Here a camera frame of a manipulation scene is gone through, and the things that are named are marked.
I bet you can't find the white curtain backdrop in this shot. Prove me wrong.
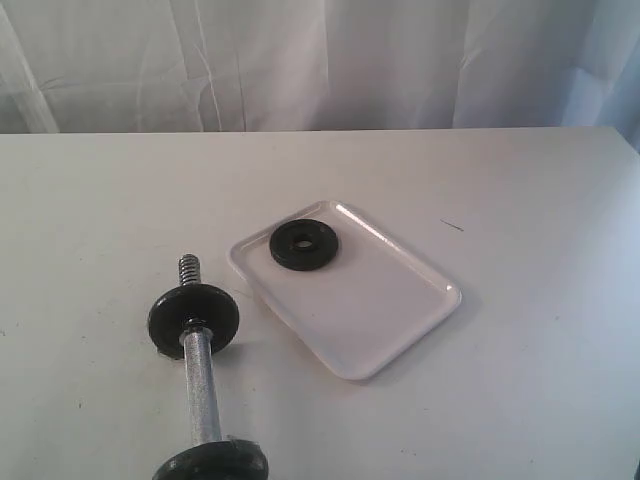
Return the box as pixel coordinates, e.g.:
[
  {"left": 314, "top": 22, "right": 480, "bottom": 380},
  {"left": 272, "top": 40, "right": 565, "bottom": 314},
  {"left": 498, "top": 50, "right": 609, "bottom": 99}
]
[{"left": 1, "top": 1, "right": 639, "bottom": 145}]

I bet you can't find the black weight plate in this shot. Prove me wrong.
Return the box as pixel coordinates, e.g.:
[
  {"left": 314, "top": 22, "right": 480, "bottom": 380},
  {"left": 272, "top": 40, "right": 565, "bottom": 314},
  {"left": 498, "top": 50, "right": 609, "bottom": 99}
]
[
  {"left": 269, "top": 219, "right": 339, "bottom": 271},
  {"left": 153, "top": 439, "right": 269, "bottom": 480},
  {"left": 147, "top": 284, "right": 240, "bottom": 360}
]

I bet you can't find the white rectangular tray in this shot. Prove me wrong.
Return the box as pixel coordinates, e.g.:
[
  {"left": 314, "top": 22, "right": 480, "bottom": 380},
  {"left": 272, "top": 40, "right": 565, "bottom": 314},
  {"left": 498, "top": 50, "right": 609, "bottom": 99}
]
[{"left": 229, "top": 200, "right": 462, "bottom": 381}]

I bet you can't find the chrome dumbbell bar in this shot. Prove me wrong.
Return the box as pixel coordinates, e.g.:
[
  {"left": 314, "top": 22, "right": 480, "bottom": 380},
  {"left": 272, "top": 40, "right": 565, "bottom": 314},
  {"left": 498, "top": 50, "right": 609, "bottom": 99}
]
[{"left": 178, "top": 253, "right": 237, "bottom": 445}]

